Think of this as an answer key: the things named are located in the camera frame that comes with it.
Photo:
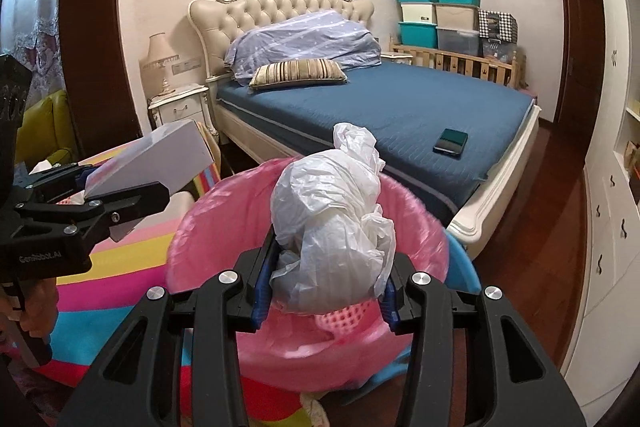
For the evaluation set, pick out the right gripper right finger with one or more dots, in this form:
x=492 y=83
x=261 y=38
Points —
x=509 y=378

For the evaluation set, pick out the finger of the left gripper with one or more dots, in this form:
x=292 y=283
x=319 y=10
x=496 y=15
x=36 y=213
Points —
x=54 y=184
x=100 y=209

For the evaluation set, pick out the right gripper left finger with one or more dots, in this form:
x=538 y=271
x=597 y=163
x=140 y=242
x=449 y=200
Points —
x=135 y=379

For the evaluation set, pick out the white small carton box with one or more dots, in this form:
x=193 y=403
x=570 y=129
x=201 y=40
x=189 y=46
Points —
x=173 y=154

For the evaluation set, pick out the white plastic bag bundle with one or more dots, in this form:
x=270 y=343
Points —
x=337 y=247

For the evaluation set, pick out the pink lined trash bin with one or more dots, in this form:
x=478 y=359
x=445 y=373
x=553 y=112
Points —
x=300 y=352

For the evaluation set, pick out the person left hand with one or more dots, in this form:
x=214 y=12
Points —
x=40 y=309

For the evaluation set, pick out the yellow leather armchair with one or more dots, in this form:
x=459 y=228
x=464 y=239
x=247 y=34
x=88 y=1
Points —
x=47 y=133

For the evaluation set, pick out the rainbow striped tablecloth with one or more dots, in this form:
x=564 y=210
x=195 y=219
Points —
x=93 y=304

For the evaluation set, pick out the white nightstand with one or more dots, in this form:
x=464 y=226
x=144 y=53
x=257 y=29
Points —
x=186 y=102

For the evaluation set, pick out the lace pink curtain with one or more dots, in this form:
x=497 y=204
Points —
x=29 y=32

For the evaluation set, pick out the beige table lamp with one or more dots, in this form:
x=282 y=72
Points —
x=156 y=63

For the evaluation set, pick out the black phone on bed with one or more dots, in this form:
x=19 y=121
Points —
x=451 y=143

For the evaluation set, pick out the beige tufted headboard bed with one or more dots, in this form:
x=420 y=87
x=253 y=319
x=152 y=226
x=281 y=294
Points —
x=406 y=107

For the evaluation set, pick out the striped brown pillow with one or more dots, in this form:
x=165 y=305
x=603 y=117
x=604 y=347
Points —
x=298 y=73

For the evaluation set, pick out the blue striped duvet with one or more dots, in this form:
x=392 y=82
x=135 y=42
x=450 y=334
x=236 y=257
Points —
x=323 y=34

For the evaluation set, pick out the dark wooden door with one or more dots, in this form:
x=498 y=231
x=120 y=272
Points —
x=582 y=69

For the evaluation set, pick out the checkered bag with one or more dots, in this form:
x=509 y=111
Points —
x=499 y=26

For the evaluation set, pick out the teal storage bin lower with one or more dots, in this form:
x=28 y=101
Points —
x=423 y=35

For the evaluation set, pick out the wooden crib rail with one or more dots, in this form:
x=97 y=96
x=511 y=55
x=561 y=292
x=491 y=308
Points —
x=511 y=75

